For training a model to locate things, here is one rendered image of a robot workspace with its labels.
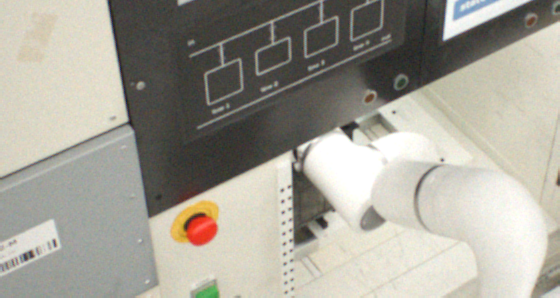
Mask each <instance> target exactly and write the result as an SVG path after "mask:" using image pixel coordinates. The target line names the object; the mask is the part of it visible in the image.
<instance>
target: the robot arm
mask: <svg viewBox="0 0 560 298"><path fill-rule="evenodd" d="M289 160H290V162H296V161H297V163H295V164H294V168H295V170H296V171H297V172H299V171H301V172H303V173H304V175H305V176H306V177H307V178H308V179H309V181H310V182H311V183H312V184H313V185H314V186H315V188H316V189H317V190H318V191H319V192H320V193H321V194H322V196H323V197H324V198H325V199H326V200H327V201H328V203H329V204H330V205H331V206H332V207H333V208H334V209H335V211H336V212H337V213H338V214H339V215H341V217H342V218H343V219H344V220H345V221H346V222H347V224H348V225H349V226H350V227H351V228H352V229H353V230H354V231H355V232H357V233H369V232H372V231H374V230H376V229H378V228H380V227H381V226H382V225H384V224H385V223H386V222H387V221H388V220H389V221H391V222H393V223H395V224H398V225H402V226H406V227H410V228H413V229H417V230H420V231H424V232H427V233H431V234H435V235H439V236H443V237H447V238H451V239H455V240H460V241H464V242H466V243H467V244H468V245H469V246H470V248H471V250H472V252H473V254H474V257H475V261H476V268H477V285H476V294H475V298H530V297H531V294H532V291H533V288H534V286H535V284H536V281H537V279H538V276H539V274H540V272H541V269H542V267H543V264H544V261H545V258H546V254H547V249H548V230H547V225H546V222H545V218H544V216H543V213H542V211H541V209H540V207H539V205H537V203H536V201H535V200H534V198H533V197H532V195H531V194H530V192H529V191H528V190H527V189H526V188H525V187H524V186H523V185H522V184H521V183H520V182H519V181H518V180H516V179H515V178H514V177H512V176H510V175H508V174H506V173H503V172H500V171H495V170H490V169H483V168H475V167H467V166H460V165H452V164H443V163H441V162H440V159H439V156H438V154H437V151H436V149H435V148H434V146H433V144H432V143H431V142H430V141H429V140H428V139H427V138H426V137H424V136H423V135H420V134H416V133H407V132H400V133H393V134H390V135H387V136H384V137H382V138H380V139H378V140H376V141H374V142H372V143H370V144H368V145H365V146H357V145H355V144H353V143H352V142H351V141H350V139H349V138H348V137H347V136H346V135H345V134H344V133H343V132H342V131H341V130H340V129H339V128H337V129H335V130H333V131H331V132H329V133H327V134H325V135H323V136H321V137H319V138H317V139H314V140H312V141H310V142H308V143H306V144H304V145H302V146H300V147H298V148H296V149H294V150H292V151H290V152H289Z"/></svg>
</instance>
